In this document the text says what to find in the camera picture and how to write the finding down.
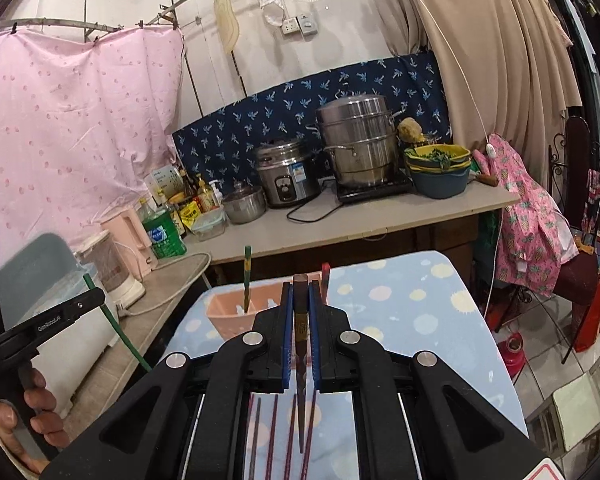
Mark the dark metal chair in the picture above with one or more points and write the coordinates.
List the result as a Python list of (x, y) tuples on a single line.
[(577, 260)]

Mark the dark hanging clothes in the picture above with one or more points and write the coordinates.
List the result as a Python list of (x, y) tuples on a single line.
[(580, 25)]

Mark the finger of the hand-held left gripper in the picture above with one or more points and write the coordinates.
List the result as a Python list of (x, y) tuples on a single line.
[(91, 304)]

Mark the blue planet-print tablecloth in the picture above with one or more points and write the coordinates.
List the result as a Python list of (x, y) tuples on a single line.
[(405, 320)]

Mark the person's left hand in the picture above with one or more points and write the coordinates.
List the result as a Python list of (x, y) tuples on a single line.
[(45, 405)]

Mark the steel rice cooker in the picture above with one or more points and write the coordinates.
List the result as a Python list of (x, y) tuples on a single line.
[(287, 175)]

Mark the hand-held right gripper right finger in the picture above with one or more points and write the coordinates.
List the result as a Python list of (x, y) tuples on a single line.
[(314, 350)]

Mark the red patterned chopstick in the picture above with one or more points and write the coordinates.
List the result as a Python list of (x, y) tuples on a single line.
[(290, 435), (325, 275), (309, 435), (272, 435)]

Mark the white green carton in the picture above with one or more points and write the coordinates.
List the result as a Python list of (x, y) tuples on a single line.
[(162, 180)]

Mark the clear lidded food container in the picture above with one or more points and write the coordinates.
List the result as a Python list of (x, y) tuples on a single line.
[(209, 225)]

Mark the white blender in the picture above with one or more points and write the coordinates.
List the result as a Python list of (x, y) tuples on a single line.
[(110, 275)]

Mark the white wall switch box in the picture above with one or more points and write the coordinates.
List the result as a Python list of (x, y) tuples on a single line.
[(307, 24)]

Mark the white pump bottle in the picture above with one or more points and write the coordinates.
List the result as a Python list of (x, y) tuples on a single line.
[(218, 191)]

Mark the pink dotted curtain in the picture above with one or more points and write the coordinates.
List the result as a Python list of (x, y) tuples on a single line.
[(80, 135)]

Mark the steel stacked steamer pot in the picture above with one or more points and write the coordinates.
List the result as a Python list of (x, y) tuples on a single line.
[(360, 145)]

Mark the beige hanging cutting board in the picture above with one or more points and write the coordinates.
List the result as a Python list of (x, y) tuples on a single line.
[(226, 20)]

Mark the green chopstick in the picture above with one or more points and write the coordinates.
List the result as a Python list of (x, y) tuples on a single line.
[(125, 340), (248, 275)]

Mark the yellow loofah sponge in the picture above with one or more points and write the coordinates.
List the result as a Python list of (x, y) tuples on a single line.
[(411, 131)]

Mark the yellow pump bottle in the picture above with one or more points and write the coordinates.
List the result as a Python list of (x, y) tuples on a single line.
[(207, 200)]

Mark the black induction cooker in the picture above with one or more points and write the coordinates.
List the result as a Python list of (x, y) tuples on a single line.
[(380, 191)]

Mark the beige curtain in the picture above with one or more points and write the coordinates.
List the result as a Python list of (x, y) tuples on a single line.
[(490, 50)]

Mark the pink electric kettle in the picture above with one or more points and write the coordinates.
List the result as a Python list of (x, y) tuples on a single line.
[(127, 240)]

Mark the green tin can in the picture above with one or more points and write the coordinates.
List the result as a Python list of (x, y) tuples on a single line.
[(166, 232)]

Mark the pink pineapple-print apron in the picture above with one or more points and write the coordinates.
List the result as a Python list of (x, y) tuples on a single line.
[(520, 210)]

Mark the red round container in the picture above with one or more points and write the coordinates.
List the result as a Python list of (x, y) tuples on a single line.
[(510, 352)]

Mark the blue yellow stacked bowls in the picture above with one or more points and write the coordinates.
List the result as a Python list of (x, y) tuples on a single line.
[(437, 177)]

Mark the yellow packet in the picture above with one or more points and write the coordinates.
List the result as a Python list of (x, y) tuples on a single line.
[(189, 217)]

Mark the dark brown chopstick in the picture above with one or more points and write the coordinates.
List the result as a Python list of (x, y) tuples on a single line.
[(300, 310)]

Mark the white wall socket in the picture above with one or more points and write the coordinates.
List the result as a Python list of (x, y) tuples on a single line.
[(290, 26)]

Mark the pink perforated chopstick holder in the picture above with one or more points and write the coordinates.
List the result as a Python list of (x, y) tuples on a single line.
[(225, 317)]

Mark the dark sauce bottle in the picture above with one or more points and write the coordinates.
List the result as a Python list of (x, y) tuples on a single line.
[(185, 182)]

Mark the small steel pot glass lid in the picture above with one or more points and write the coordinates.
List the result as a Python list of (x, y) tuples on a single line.
[(244, 205)]

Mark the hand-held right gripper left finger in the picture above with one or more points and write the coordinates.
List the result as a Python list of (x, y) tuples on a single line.
[(288, 350)]

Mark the white folding stool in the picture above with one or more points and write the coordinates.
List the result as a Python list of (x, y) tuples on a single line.
[(575, 400)]

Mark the navy leaf-print cloth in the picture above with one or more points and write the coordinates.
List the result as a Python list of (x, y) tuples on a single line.
[(280, 105)]

